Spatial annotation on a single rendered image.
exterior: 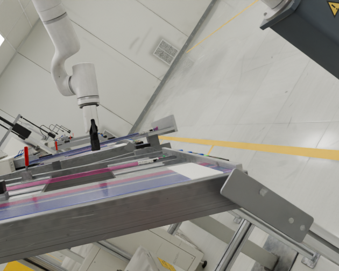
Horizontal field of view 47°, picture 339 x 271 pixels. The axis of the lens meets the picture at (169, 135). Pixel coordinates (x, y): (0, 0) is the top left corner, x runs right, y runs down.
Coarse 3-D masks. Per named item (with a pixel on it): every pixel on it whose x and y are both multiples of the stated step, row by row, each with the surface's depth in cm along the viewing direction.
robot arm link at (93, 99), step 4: (88, 96) 147; (92, 96) 147; (96, 96) 149; (80, 100) 147; (84, 100) 146; (88, 100) 146; (92, 100) 147; (96, 100) 148; (80, 104) 148; (84, 104) 148
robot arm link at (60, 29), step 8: (64, 16) 135; (48, 24) 134; (56, 24) 134; (64, 24) 135; (48, 32) 137; (56, 32) 135; (64, 32) 136; (72, 32) 138; (56, 40) 137; (64, 40) 137; (72, 40) 139; (56, 48) 140; (64, 48) 139; (72, 48) 140; (56, 56) 142; (64, 56) 141; (56, 64) 143; (64, 64) 151; (56, 72) 146; (64, 72) 151; (56, 80) 148; (64, 80) 149; (64, 88) 150
